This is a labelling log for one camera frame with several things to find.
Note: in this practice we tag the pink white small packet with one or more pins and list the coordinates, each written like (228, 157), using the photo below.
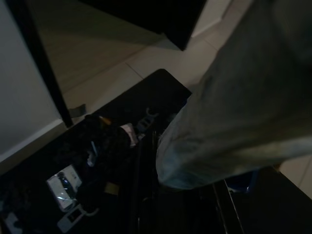
(129, 132)

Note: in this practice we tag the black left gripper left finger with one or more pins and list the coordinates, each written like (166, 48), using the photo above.
(147, 190)

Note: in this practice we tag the open black suitcase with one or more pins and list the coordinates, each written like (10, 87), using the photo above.
(156, 97)

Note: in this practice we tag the dark cabinet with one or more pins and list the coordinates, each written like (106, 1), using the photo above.
(156, 17)

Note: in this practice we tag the blue metal clip tool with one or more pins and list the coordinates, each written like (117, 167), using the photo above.
(147, 120)

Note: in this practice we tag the black crumpled garment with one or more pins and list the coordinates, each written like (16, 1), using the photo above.
(107, 151)

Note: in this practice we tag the black door frame post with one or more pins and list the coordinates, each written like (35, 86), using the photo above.
(46, 70)

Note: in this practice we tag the small white box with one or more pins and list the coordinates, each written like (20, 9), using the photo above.
(70, 217)

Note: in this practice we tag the clear plastic package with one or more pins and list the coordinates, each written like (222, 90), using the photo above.
(61, 189)

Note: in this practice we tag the blue plastic object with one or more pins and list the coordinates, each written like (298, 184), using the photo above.
(252, 181)

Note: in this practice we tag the blue pen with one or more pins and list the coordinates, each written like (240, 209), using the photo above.
(94, 148)

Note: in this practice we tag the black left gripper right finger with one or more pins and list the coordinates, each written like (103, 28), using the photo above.
(228, 209)

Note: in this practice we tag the person's leg in grey jeans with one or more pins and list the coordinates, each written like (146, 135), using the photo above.
(239, 117)

